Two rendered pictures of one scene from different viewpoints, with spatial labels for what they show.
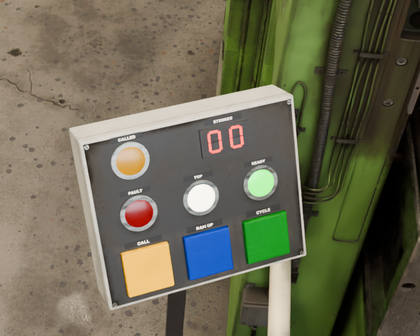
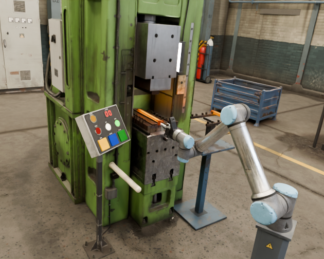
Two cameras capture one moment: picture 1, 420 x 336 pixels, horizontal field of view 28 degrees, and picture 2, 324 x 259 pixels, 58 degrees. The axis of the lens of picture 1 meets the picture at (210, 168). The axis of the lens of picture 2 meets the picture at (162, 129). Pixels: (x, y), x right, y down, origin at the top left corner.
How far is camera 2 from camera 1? 125 cm
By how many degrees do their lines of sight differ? 41
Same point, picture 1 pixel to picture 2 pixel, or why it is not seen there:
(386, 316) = (145, 166)
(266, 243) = (123, 136)
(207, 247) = (112, 137)
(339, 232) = (124, 159)
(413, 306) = (150, 160)
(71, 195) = (27, 213)
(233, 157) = (110, 117)
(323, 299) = (124, 185)
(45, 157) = (11, 208)
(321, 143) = not seen: hidden behind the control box
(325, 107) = not seen: hidden behind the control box
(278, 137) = (117, 113)
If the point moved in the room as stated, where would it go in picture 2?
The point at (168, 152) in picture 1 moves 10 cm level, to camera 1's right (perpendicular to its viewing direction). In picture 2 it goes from (99, 116) to (112, 114)
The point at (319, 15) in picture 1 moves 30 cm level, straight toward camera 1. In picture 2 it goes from (110, 94) to (124, 105)
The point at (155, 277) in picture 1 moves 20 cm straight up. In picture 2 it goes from (106, 145) to (106, 116)
